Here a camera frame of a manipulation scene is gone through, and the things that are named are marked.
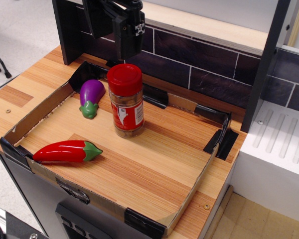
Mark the black shelf frame with backsplash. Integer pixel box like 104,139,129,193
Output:
52,0,290,132

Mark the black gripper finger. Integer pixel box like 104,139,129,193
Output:
82,0,113,39
112,11,145,60

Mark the purple toy eggplant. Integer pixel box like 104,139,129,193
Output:
79,79,106,119

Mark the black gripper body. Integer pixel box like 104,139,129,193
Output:
99,0,143,12

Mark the cardboard fence with black tape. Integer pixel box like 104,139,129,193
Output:
0,62,237,239

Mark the red-capped basil spice bottle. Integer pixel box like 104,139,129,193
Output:
107,63,145,138

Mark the white ribbed drainboard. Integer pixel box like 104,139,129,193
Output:
231,44,299,220

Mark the red toy chili pepper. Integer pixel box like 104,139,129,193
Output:
32,140,103,162

